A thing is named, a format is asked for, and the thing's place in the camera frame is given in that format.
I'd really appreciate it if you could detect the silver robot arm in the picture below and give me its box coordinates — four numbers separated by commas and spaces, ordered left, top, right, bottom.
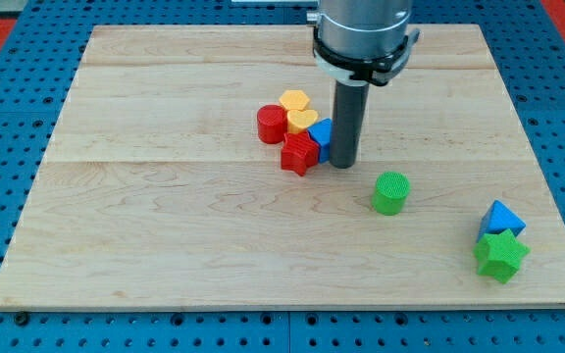
315, 0, 413, 60

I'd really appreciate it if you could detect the yellow hexagon block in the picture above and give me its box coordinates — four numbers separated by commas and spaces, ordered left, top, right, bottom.
279, 89, 310, 111

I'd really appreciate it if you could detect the red star block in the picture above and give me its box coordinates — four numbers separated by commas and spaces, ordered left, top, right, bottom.
281, 131, 320, 177

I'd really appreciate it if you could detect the yellow heart block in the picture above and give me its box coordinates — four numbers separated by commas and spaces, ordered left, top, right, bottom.
286, 109, 319, 133

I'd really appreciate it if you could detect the blue cube block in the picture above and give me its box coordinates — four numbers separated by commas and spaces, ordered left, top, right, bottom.
308, 118, 333, 163

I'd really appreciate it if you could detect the red cylinder block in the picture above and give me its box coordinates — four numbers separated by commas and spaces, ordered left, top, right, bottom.
257, 105, 287, 144

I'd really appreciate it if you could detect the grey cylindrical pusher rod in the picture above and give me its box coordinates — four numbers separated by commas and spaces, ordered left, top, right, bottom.
330, 82, 369, 169

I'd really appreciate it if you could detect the green cylinder block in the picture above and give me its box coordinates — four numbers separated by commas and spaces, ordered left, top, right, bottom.
371, 172, 410, 216

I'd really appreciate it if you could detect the wooden board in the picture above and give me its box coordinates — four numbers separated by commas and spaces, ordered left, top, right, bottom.
0, 25, 565, 312

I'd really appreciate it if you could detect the blue triangle block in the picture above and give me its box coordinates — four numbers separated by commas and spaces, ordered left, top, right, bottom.
477, 200, 527, 240

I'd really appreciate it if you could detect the green star block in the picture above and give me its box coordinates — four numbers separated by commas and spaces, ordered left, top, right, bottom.
473, 228, 531, 284

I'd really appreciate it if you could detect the black clamp ring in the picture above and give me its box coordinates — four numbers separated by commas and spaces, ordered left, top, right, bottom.
312, 26, 422, 88

